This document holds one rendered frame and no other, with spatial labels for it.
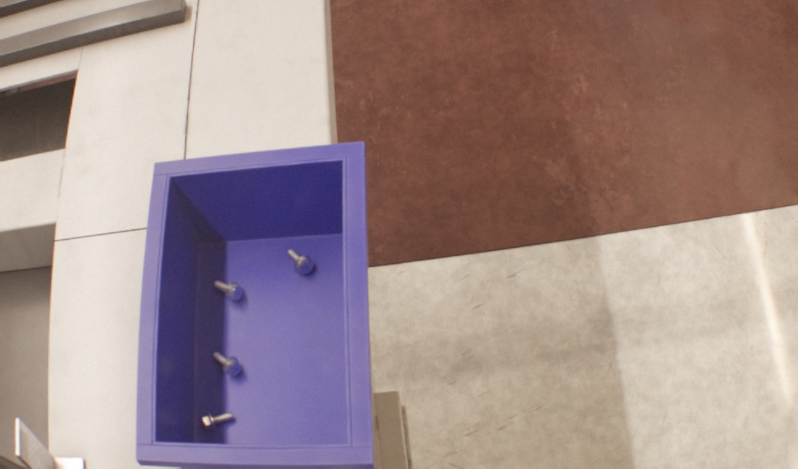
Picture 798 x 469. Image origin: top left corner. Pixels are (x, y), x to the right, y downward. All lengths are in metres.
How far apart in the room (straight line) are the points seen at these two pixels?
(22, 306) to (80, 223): 0.11
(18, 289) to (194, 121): 0.23
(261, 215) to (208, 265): 0.06
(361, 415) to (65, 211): 0.35
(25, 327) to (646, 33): 1.50
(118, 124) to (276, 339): 0.26
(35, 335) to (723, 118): 1.42
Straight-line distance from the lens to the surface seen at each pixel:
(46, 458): 0.76
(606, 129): 1.95
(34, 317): 0.93
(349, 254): 0.72
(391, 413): 1.21
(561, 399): 1.67
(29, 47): 1.03
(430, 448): 1.64
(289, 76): 0.92
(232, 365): 0.76
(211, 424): 0.75
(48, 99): 1.09
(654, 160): 1.92
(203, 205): 0.80
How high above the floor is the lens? 1.51
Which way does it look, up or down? 55 degrees down
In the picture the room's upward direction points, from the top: 7 degrees counter-clockwise
